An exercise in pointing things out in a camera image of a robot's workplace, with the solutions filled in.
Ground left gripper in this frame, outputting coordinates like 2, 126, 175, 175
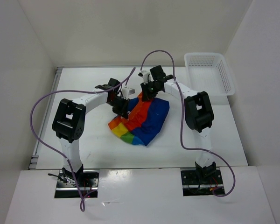
107, 96, 129, 119

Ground rainbow striped shorts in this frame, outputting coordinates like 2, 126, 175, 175
108, 93, 170, 146

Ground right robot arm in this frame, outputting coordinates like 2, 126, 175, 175
138, 65, 216, 184

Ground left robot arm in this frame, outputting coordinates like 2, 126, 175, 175
52, 78, 129, 187

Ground white plastic basket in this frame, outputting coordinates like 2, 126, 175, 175
184, 52, 235, 97

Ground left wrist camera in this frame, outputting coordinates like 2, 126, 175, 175
121, 87, 135, 98

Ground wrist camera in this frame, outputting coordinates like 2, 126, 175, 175
121, 87, 135, 98
138, 70, 151, 84

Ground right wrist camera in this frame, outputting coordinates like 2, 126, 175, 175
138, 70, 151, 84

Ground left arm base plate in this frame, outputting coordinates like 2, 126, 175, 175
54, 169, 100, 199

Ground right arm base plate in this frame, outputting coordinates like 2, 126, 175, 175
181, 169, 225, 196

